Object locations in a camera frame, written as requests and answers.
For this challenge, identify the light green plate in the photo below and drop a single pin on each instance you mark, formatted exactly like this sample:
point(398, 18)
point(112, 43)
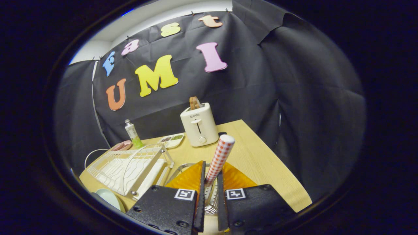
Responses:
point(109, 197)

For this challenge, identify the green drink bottle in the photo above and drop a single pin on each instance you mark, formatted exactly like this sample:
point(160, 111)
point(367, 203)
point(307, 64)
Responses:
point(133, 133)

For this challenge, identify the black backdrop cloth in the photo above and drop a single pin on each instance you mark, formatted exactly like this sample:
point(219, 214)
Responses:
point(294, 98)

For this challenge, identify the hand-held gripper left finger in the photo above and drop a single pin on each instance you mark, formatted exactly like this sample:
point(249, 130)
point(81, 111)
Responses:
point(200, 205)

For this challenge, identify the pink plate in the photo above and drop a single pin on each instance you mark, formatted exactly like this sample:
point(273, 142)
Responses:
point(122, 146)

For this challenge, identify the white toaster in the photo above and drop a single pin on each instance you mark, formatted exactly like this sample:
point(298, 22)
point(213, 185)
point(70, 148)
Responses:
point(199, 130)

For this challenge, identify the white drip tray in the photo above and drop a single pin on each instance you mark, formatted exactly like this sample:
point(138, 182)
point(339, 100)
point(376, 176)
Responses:
point(152, 178)

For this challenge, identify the white divided bean tray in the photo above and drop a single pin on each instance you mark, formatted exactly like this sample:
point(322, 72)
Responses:
point(173, 142)

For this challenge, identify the brown bread slice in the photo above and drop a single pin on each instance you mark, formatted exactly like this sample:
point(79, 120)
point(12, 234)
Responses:
point(194, 102)

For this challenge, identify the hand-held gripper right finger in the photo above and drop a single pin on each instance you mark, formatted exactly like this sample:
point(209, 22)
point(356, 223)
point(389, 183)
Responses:
point(221, 209)

